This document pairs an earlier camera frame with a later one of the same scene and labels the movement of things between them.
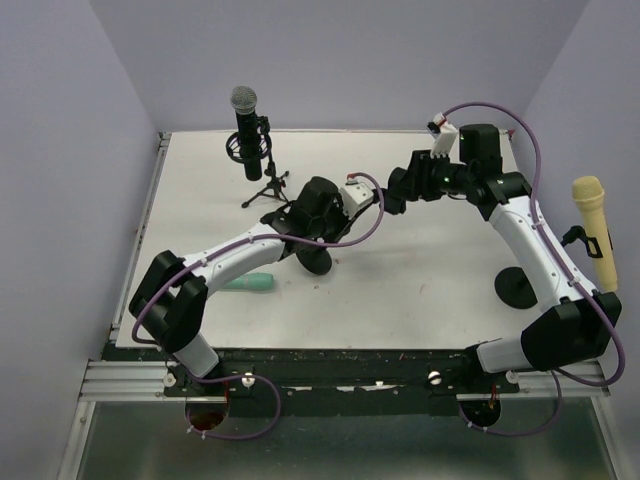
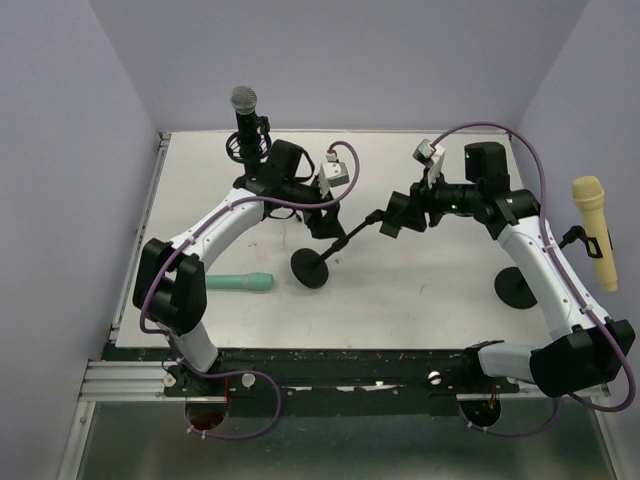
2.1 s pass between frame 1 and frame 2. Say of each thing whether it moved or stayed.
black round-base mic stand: moved
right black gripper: moved
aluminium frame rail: stayed
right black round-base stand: stayed
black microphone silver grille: stayed
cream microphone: stayed
